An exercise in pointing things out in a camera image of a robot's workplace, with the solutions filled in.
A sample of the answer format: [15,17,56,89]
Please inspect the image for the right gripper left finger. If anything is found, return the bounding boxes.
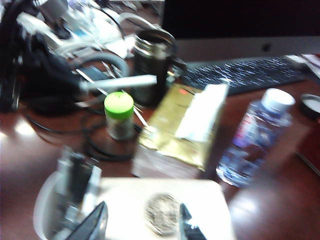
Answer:
[67,201,109,240]

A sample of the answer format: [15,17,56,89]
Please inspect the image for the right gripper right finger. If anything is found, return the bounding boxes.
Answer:
[178,204,208,240]

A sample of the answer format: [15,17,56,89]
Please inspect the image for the black pen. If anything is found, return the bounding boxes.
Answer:
[68,152,95,208]

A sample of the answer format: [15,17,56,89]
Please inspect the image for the long white pen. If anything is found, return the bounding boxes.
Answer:
[79,74,158,92]

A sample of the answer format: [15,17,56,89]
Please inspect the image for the white ribbed pen holder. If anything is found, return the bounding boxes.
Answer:
[33,169,106,240]

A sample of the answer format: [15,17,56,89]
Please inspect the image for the dark red box gold lid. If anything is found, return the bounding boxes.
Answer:
[94,176,237,240]

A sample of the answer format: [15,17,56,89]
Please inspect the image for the gold tissue pack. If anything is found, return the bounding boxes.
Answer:
[131,83,230,180]

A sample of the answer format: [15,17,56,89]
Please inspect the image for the clear plastic water bottle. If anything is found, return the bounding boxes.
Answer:
[215,87,297,189]

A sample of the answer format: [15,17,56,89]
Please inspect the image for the green lid glass jar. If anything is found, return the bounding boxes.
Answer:
[103,91,135,142]

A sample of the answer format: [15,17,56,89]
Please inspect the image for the black headphones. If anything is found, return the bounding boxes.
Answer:
[19,52,131,116]

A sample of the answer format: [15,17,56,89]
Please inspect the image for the black keyboard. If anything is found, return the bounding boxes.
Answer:
[183,55,307,96]

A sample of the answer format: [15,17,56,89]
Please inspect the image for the dark mug steel rim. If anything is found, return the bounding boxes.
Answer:
[132,29,177,106]

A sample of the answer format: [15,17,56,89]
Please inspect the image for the white power strip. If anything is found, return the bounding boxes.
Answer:
[16,9,121,54]

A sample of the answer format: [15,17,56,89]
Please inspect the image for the black silver desktop monitor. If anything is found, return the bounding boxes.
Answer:
[162,0,320,62]

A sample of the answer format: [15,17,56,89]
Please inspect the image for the black headphone cable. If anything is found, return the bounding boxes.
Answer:
[24,109,141,161]

